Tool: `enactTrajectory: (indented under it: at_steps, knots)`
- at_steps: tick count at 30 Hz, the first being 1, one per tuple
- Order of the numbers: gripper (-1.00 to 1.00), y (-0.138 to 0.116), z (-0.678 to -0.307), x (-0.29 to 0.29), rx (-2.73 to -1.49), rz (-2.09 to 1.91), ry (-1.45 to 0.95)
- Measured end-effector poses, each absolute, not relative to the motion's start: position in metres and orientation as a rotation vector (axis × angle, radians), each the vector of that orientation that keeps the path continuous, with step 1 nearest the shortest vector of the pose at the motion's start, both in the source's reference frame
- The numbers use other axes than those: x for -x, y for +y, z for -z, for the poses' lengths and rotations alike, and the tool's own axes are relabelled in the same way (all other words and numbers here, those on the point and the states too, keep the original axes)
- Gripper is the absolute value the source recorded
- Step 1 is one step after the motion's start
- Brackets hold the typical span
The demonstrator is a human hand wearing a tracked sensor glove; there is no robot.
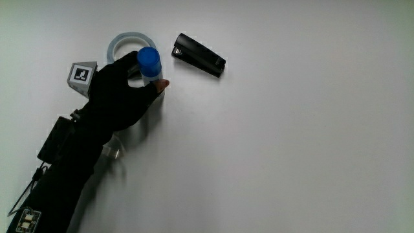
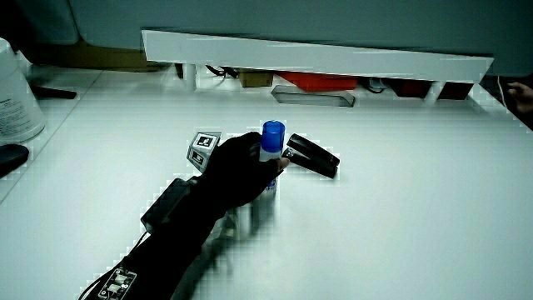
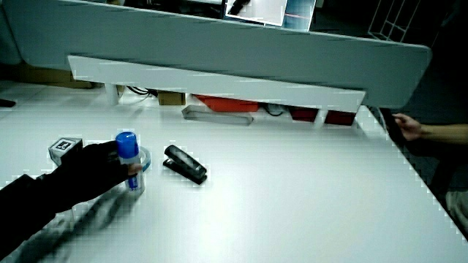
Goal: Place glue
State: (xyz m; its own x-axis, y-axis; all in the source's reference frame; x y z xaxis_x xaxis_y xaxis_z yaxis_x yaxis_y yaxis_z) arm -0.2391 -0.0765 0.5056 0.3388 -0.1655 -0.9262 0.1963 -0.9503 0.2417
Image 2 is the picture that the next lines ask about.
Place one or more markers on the white plastic container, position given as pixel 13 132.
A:
pixel 16 100

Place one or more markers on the orange red box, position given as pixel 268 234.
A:
pixel 320 81

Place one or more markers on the black stapler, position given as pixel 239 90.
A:
pixel 312 156

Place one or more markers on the small brown cardboard box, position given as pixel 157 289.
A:
pixel 256 79

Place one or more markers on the black rounded object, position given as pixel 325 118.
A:
pixel 10 156

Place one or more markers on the person's left forearm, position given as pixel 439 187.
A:
pixel 166 254

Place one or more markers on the black flat bar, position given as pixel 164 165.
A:
pixel 54 92

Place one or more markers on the dark red box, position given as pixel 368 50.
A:
pixel 412 88
pixel 456 91

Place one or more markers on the person's left hand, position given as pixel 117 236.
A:
pixel 233 175

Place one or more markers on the black wrist sensor module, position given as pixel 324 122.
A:
pixel 166 204

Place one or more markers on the large brown cardboard sheet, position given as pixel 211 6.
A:
pixel 91 56

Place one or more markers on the white desk shelf riser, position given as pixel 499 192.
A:
pixel 316 56

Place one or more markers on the small green circuit board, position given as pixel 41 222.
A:
pixel 117 284

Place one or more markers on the blue capped white glue stick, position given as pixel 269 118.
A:
pixel 272 137

